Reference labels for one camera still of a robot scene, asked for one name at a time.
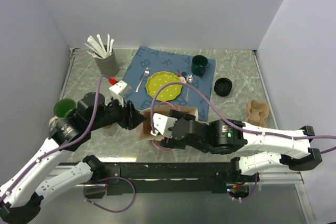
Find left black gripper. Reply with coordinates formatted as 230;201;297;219
89;93;147;131

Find pink paper gift bag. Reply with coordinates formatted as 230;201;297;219
137;102;198;152

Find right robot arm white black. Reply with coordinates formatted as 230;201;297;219
151;110;322;182

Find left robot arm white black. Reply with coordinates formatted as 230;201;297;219
1;80;145;223

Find stack of brown paper cups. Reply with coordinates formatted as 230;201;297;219
103;124;113;129

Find yellow-green dotted plate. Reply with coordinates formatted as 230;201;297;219
145;71;183;103

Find silver fork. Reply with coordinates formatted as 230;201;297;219
135;67;150;92

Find silver spoon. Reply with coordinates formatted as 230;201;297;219
185;74;193;102

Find cartoon mouse figurine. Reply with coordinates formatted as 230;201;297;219
176;72;187;83

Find stack of black lids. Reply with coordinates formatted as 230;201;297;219
214;78;233;97

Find blue alphabet cloth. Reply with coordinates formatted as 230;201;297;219
122;46;209;121

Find grey straw holder cup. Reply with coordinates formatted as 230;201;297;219
94;50;119;77

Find dark green mug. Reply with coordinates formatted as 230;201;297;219
191;55;208;77

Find green interior enamel mug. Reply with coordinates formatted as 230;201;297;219
49;98;76;129

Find white wrapped straws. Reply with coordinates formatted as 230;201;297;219
85;34;114;59

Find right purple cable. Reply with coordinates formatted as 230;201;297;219
150;82;336;201

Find purple cable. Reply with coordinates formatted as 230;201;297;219
0;74;136;212
150;82;336;201

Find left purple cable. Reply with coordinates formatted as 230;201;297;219
0;74;136;212

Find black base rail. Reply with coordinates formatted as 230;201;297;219
72;159;253;196

